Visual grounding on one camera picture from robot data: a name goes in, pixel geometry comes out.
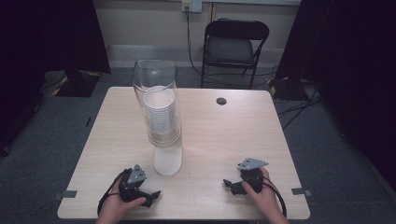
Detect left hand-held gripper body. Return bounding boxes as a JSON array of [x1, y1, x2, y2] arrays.
[[119, 163, 149, 203]]

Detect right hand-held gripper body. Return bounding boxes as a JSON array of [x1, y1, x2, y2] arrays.
[[236, 157, 269, 196]]

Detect stack of white paper cups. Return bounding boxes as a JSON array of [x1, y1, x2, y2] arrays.
[[143, 85, 177, 135]]

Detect clear plastic cup dispenser tube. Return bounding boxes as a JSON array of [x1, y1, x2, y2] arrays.
[[132, 59, 183, 147]]

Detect person's left hand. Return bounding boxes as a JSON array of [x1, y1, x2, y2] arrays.
[[98, 177, 148, 222]]

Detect person's right hand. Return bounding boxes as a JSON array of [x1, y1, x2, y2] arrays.
[[241, 166, 282, 219]]

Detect single white plastic cup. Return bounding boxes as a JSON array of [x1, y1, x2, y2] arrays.
[[153, 145, 184, 177]]

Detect grey tape strip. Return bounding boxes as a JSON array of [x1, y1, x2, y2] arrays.
[[290, 187, 314, 198], [52, 189, 78, 201]]

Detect black stand base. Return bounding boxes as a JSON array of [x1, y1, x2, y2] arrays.
[[268, 76, 310, 102], [55, 69, 103, 98]]

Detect black folding chair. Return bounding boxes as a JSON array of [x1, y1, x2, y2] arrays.
[[200, 18, 271, 91]]

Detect dark curtain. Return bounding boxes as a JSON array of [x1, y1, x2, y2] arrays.
[[275, 0, 396, 189], [0, 0, 112, 157]]

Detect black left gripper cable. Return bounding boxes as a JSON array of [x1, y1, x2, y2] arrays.
[[96, 167, 134, 217]]

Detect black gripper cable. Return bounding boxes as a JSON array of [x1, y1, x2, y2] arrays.
[[262, 176, 288, 218], [96, 167, 134, 217]]

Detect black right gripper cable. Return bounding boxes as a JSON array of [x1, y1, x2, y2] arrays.
[[262, 176, 288, 218]]

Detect black floor cables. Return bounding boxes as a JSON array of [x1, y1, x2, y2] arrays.
[[276, 81, 323, 131]]

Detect white wall outlet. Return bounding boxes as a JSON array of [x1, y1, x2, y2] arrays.
[[181, 0, 204, 14]]

